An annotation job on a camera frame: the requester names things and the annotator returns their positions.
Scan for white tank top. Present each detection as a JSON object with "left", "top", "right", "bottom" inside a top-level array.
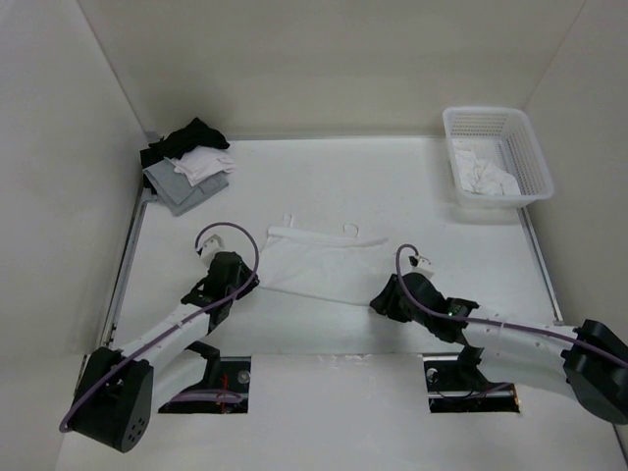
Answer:
[{"left": 258, "top": 225, "right": 393, "bottom": 306}]

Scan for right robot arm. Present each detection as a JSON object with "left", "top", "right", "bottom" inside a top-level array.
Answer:
[{"left": 370, "top": 273, "right": 627, "bottom": 425}]

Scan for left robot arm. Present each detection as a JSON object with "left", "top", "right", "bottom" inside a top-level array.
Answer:
[{"left": 60, "top": 251, "right": 259, "bottom": 452}]

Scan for grey folded tank top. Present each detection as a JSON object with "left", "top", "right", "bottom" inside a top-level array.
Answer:
[{"left": 143, "top": 160, "right": 229, "bottom": 217}]

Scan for black folded tank top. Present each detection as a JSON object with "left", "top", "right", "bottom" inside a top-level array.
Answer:
[{"left": 139, "top": 118, "right": 230, "bottom": 169}]

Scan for white tank tops in basket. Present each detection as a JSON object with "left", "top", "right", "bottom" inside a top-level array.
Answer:
[{"left": 452, "top": 139, "right": 521, "bottom": 196}]

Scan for white plastic basket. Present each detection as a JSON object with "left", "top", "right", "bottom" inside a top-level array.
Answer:
[{"left": 443, "top": 107, "right": 553, "bottom": 209}]

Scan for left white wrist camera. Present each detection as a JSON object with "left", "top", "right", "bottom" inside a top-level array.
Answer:
[{"left": 197, "top": 235, "right": 225, "bottom": 264}]

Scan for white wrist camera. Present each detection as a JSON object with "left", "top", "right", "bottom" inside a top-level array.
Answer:
[
  {"left": 197, "top": 235, "right": 225, "bottom": 264},
  {"left": 408, "top": 255, "right": 434, "bottom": 279}
]

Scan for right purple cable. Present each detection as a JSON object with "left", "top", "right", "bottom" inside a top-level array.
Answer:
[{"left": 395, "top": 243, "right": 628, "bottom": 369}]

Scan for purple cable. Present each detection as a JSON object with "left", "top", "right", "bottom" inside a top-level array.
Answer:
[
  {"left": 395, "top": 243, "right": 628, "bottom": 369},
  {"left": 58, "top": 223, "right": 261, "bottom": 433}
]

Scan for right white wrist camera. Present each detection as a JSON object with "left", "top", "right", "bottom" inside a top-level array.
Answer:
[{"left": 408, "top": 255, "right": 434, "bottom": 279}]

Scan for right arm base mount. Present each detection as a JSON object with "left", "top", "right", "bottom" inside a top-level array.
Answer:
[{"left": 423, "top": 346, "right": 520, "bottom": 414}]

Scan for metal table frame rail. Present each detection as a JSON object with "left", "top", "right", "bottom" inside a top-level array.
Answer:
[{"left": 92, "top": 174, "right": 152, "bottom": 348}]

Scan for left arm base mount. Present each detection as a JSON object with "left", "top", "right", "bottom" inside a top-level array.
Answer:
[{"left": 157, "top": 341, "right": 251, "bottom": 415}]

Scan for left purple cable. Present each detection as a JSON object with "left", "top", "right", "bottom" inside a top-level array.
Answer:
[{"left": 58, "top": 223, "right": 261, "bottom": 433}]

